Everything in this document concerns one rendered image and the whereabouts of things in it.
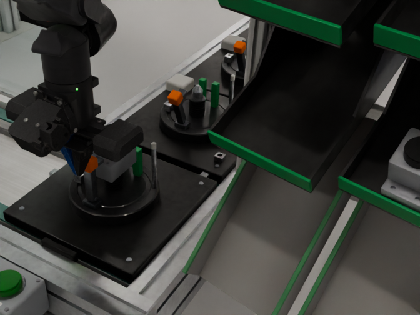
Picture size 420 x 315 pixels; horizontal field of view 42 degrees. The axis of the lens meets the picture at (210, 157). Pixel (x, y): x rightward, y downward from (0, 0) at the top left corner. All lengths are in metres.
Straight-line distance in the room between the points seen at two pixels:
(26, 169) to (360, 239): 0.62
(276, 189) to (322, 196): 0.06
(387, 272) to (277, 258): 0.13
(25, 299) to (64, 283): 0.05
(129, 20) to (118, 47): 0.20
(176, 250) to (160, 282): 0.07
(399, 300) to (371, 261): 0.05
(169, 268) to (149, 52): 0.89
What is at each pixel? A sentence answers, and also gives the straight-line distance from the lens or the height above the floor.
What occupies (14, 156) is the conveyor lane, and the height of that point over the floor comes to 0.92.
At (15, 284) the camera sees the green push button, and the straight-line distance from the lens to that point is 0.78.
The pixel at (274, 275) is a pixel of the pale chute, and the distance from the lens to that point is 0.70.
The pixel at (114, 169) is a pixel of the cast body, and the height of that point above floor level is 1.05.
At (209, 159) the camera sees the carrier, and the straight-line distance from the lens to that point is 0.96.
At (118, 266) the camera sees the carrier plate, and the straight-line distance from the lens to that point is 0.78.
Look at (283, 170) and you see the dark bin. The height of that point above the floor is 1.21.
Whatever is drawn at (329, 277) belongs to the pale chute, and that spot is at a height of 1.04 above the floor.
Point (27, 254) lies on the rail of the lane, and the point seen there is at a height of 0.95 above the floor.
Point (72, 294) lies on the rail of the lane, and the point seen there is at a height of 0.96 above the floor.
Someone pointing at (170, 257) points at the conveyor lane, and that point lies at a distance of 0.81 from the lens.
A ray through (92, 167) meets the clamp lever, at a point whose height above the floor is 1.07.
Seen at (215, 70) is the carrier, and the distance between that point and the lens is 1.25.
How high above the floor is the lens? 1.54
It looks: 36 degrees down
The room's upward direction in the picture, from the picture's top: 3 degrees clockwise
